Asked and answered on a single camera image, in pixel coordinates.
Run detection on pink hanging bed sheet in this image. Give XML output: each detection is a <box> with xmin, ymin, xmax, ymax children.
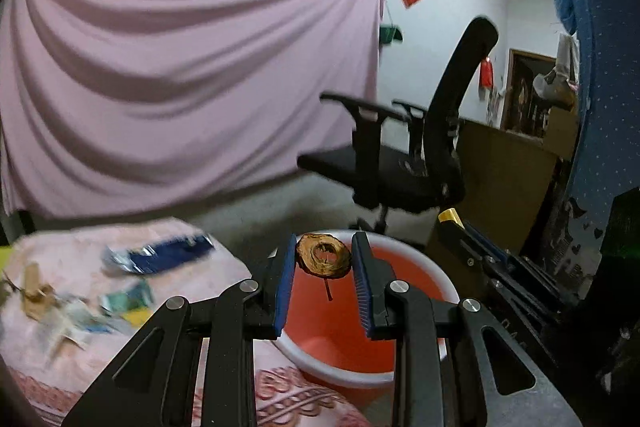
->
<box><xmin>1</xmin><ymin>0</ymin><xmax>382</xmax><ymax>219</ymax></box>

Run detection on brown wooden cabinet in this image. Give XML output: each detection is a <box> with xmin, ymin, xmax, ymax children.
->
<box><xmin>456</xmin><ymin>108</ymin><xmax>578</xmax><ymax>254</ymax></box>

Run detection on blue dotted hanging cloth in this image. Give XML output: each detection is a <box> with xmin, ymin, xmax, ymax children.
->
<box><xmin>554</xmin><ymin>0</ymin><xmax>639</xmax><ymax>298</ymax></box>

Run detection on pink floral tablecloth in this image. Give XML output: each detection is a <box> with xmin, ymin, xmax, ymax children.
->
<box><xmin>1</xmin><ymin>218</ymin><xmax>368</xmax><ymax>426</ymax></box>

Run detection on black office chair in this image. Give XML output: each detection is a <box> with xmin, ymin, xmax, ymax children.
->
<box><xmin>297</xmin><ymin>16</ymin><xmax>499</xmax><ymax>234</ymax></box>

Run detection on green and yellow wrapper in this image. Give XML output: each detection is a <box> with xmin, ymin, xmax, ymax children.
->
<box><xmin>99</xmin><ymin>280</ymin><xmax>154</xmax><ymax>329</ymax></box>

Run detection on blue foil snack wrapper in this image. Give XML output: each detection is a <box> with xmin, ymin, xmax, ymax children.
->
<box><xmin>101</xmin><ymin>234</ymin><xmax>215</xmax><ymax>277</ymax></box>

